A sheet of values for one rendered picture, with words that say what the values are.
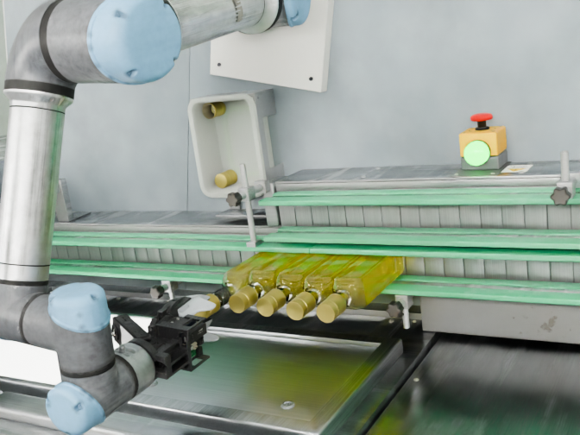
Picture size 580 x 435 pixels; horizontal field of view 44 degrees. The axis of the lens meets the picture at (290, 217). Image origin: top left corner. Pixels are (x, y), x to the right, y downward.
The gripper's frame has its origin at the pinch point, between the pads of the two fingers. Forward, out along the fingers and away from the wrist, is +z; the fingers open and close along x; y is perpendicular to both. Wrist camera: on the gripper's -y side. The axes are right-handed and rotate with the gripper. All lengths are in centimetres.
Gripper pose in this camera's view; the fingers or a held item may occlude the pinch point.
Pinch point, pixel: (201, 310)
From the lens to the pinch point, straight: 128.8
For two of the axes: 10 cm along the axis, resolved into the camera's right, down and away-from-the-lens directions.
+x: -0.6, -9.6, -2.8
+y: 8.8, 0.8, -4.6
